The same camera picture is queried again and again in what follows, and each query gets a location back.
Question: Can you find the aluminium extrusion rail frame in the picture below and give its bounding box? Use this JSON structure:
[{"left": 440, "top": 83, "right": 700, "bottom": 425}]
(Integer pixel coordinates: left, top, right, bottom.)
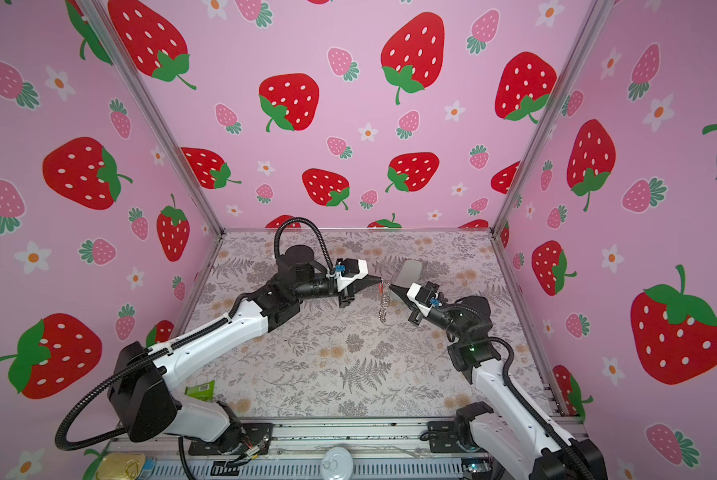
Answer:
[{"left": 102, "top": 417, "right": 594, "bottom": 480}]

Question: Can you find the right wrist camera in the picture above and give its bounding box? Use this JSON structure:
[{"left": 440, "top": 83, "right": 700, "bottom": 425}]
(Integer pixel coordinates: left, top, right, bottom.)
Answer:
[{"left": 408, "top": 282, "right": 442, "bottom": 311}]

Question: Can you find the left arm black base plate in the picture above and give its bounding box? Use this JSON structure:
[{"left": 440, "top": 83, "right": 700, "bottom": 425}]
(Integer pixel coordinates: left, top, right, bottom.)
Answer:
[{"left": 188, "top": 422, "right": 274, "bottom": 457}]

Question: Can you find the green snack packet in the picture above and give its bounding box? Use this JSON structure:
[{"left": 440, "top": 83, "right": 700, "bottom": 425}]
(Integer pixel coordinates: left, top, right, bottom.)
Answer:
[{"left": 184, "top": 380, "right": 216, "bottom": 402}]

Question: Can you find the pale green oblong case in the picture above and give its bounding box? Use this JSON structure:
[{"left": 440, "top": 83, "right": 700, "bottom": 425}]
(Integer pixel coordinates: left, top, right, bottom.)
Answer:
[{"left": 392, "top": 259, "right": 423, "bottom": 289}]

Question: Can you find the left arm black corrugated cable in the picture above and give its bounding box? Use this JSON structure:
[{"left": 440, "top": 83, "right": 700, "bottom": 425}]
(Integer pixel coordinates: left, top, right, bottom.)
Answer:
[{"left": 53, "top": 216, "right": 338, "bottom": 452}]

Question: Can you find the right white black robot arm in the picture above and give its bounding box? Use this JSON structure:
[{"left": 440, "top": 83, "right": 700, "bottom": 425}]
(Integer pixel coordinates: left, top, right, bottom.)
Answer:
[{"left": 390, "top": 282, "right": 608, "bottom": 479}]

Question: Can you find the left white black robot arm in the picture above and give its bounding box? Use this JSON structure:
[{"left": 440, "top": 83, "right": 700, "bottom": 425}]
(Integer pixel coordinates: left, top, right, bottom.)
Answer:
[{"left": 108, "top": 245, "right": 382, "bottom": 453}]

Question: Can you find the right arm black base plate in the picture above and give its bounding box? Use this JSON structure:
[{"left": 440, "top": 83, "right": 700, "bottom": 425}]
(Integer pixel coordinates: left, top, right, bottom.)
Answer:
[{"left": 420, "top": 420, "right": 485, "bottom": 454}]

